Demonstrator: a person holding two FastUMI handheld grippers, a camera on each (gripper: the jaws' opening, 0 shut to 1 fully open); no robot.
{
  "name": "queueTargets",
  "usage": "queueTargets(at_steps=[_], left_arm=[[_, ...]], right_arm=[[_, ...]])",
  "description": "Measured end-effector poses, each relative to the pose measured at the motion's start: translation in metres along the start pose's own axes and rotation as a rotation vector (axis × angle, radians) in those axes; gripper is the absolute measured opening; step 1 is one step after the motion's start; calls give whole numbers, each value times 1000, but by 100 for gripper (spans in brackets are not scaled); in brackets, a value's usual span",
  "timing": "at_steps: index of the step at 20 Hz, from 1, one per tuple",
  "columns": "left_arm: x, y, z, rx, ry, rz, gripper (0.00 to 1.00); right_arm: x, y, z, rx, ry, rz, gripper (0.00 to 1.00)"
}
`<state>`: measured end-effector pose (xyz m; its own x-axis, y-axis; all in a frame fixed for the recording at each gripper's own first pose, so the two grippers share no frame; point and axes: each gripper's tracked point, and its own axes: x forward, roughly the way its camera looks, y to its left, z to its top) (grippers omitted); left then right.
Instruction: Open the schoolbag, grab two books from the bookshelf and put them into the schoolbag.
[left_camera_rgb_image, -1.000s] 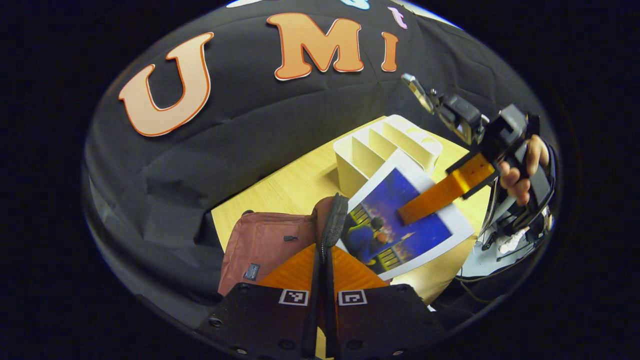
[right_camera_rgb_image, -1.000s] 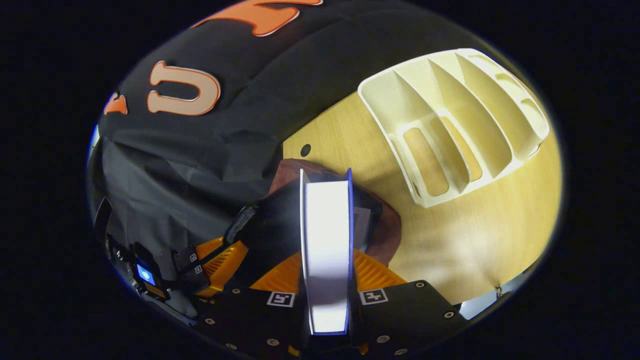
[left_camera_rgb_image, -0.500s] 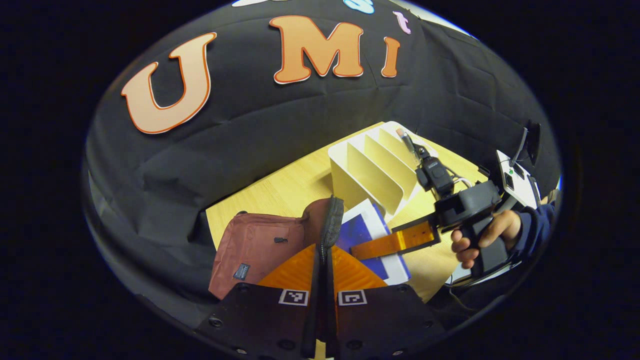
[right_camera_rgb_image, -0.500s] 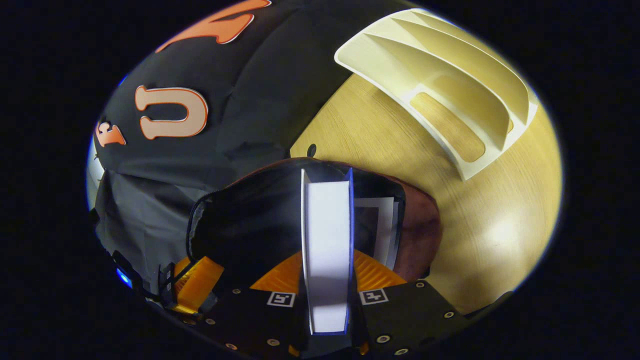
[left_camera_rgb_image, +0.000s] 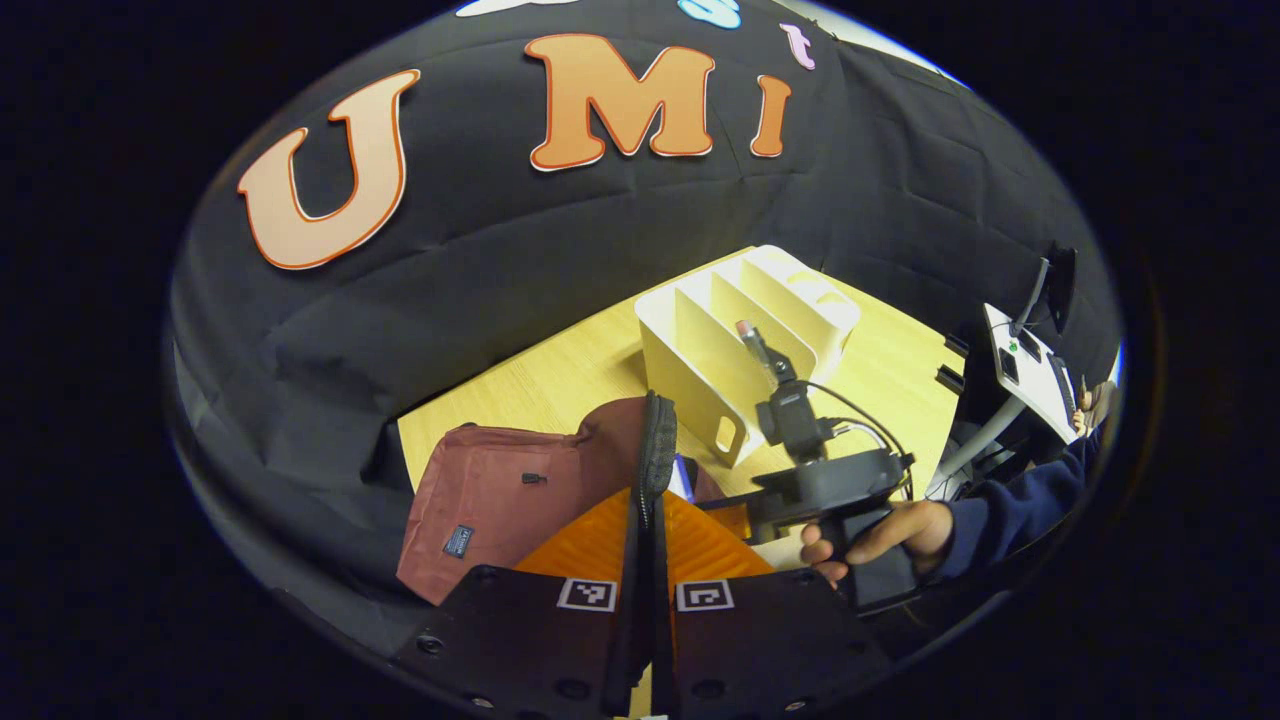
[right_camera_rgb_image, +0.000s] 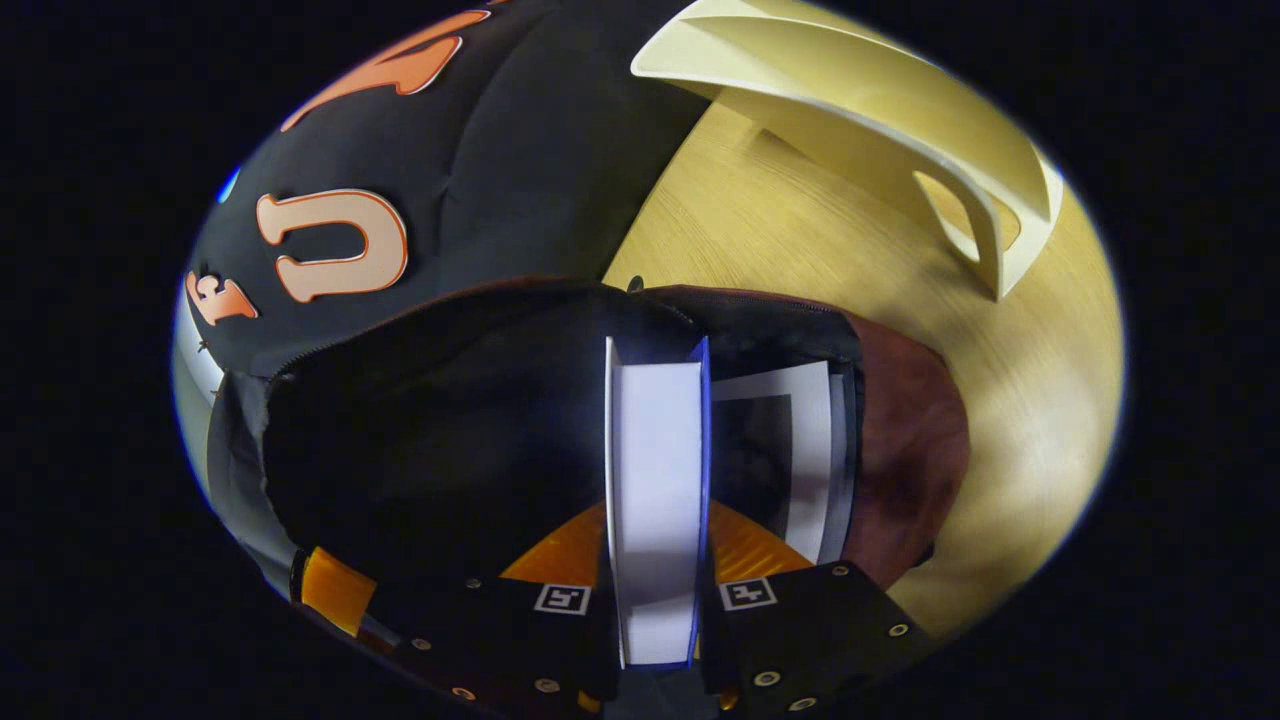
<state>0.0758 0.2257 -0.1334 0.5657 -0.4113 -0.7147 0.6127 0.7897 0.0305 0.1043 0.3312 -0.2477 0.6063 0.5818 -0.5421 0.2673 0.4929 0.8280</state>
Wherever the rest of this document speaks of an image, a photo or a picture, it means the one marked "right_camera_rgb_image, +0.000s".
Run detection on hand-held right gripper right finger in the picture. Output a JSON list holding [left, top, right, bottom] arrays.
[[698, 500, 938, 715]]

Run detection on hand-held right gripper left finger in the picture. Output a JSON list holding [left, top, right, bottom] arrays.
[[375, 500, 623, 715]]

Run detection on white spine portrait book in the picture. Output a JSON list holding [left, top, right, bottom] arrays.
[[709, 359, 860, 567]]

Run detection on blue spine book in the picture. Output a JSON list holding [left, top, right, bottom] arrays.
[[602, 335, 714, 670]]

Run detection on white bookshelf rack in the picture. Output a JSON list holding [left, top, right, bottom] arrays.
[[629, 0, 1065, 302]]

